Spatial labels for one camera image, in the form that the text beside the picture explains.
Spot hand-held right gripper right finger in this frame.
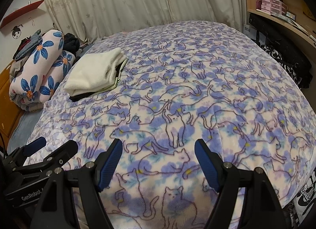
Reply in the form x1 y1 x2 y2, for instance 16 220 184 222
194 139 288 229

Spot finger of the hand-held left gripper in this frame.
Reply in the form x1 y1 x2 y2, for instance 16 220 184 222
4 137 47 168
13 139 79 174

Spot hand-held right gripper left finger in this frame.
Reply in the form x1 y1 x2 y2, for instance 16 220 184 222
31 138 124 229

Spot white fluffy cardigan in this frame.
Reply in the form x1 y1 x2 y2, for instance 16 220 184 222
64 47 128 97

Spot pile of grey clothes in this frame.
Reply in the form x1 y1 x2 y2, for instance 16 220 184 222
13 29 45 61

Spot blue bed sheet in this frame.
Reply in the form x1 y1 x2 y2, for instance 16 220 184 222
7 114 45 155

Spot green and black folded garment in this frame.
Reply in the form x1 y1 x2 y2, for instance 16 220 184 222
69 63 124 102

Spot rolled blue-flower quilt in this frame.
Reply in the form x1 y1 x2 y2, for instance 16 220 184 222
9 29 76 111

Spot black white printed bag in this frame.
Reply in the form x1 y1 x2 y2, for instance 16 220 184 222
291 177 316 229

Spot grey pillow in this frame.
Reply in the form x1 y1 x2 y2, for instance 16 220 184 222
78 40 95 57

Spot black clothing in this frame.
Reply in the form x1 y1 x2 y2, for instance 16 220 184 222
64 33 81 53

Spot black white patterned cloth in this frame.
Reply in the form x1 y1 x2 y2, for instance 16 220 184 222
262 45 303 86

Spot white cardboard box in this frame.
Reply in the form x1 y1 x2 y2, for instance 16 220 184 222
243 24 258 42

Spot white leaf-pattern curtain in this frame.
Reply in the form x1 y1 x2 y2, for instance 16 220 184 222
38 0 250 44

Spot pink drawer organizer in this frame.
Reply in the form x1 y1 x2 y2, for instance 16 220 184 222
256 0 288 15

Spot wooden bed frame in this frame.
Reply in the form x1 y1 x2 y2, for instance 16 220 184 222
0 60 25 145

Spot red wall shelf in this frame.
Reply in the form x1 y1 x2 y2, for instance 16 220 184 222
0 0 45 29

